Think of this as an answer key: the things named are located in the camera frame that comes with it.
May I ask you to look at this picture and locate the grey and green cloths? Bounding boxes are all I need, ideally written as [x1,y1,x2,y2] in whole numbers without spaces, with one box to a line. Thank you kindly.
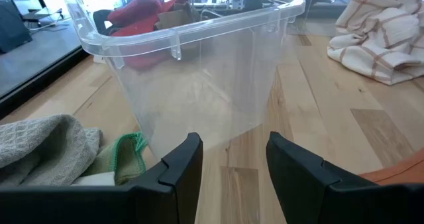
[0,113,103,188]

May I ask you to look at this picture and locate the clothes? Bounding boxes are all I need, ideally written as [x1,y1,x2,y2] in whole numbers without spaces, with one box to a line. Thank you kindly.
[359,149,424,186]

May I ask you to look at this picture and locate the clear plastic bin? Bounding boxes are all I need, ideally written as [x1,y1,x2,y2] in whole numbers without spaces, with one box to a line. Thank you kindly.
[62,0,306,159]
[287,0,372,38]

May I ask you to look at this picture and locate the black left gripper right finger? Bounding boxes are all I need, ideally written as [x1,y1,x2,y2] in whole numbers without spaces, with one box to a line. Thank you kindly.
[266,131,424,224]

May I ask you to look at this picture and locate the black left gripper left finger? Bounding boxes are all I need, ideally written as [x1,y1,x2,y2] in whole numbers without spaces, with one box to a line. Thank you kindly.
[0,132,204,224]

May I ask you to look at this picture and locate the light green towel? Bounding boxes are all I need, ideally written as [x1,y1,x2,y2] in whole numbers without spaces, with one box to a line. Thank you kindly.
[82,132,149,186]

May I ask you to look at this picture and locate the black table frame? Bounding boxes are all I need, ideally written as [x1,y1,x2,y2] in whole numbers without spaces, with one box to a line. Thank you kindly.
[0,46,90,119]

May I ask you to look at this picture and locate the white checked towel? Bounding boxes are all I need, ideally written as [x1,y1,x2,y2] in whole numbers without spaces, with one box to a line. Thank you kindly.
[327,0,424,86]

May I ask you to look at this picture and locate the beige tan towel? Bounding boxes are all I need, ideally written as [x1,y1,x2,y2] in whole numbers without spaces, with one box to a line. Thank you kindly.
[154,1,202,31]

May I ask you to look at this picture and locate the red towel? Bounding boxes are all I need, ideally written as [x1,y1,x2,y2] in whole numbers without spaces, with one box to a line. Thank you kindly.
[107,0,189,69]

